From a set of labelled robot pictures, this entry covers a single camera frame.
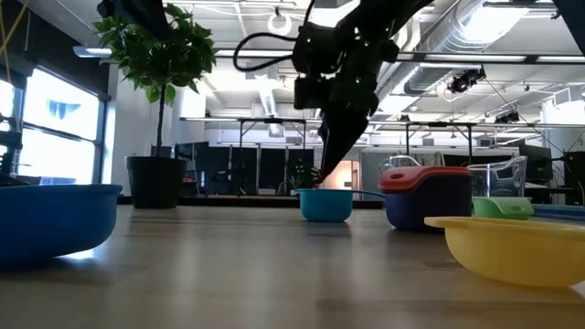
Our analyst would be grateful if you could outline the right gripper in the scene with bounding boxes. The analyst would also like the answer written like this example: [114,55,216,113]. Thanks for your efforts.
[317,72,381,184]

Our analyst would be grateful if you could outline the teal measuring cup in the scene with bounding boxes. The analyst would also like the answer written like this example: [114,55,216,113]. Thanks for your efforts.
[294,188,388,224]

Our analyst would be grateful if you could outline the red measuring cup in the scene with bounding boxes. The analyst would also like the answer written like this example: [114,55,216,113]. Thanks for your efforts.
[377,165,472,189]

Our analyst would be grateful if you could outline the navy measuring cup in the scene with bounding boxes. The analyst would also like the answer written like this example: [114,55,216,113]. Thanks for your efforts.
[383,175,474,231]

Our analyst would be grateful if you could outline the clear plastic basket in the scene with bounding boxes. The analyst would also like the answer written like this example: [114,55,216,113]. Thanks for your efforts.
[378,154,528,200]

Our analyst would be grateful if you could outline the green measuring cup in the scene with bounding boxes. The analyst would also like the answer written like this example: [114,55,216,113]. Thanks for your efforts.
[472,196,535,221]

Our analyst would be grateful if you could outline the yellow measuring cup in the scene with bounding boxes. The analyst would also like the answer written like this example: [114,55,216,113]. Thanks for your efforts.
[423,217,585,288]

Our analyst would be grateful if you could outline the royal blue measuring cup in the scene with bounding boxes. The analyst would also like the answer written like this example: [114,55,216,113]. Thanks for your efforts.
[0,184,123,266]

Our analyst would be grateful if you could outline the white tube lamp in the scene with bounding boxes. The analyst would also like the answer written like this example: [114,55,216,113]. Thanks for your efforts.
[72,44,111,59]

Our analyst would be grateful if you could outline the large window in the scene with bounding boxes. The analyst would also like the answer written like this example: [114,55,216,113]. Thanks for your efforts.
[0,68,109,186]

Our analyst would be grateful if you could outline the potted green leafy tree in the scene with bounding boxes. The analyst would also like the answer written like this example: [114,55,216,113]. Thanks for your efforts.
[92,3,218,210]

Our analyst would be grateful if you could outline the blue horizontal bar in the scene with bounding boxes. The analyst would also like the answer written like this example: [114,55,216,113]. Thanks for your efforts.
[532,204,585,223]

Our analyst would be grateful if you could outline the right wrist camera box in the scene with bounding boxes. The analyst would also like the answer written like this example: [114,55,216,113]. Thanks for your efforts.
[293,75,331,111]

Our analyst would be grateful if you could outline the black workstation frame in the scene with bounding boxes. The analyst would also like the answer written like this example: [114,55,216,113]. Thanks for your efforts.
[405,121,474,165]
[237,117,307,197]

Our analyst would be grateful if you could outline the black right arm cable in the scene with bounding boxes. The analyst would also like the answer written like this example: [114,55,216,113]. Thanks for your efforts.
[232,0,316,73]

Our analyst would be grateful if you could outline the white coiled cable ring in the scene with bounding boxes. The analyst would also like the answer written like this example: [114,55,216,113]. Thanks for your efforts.
[267,11,293,37]

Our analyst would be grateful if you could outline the yellow hanging cable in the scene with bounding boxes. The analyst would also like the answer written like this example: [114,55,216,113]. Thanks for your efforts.
[0,0,29,83]

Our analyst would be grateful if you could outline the black ceiling camera cluster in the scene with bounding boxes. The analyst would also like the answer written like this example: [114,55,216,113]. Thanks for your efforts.
[447,67,486,95]

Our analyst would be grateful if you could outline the silver ceiling duct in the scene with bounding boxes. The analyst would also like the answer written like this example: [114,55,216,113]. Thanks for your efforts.
[374,0,531,115]

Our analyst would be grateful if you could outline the black rig frame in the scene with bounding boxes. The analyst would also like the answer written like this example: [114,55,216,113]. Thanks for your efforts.
[214,48,585,65]

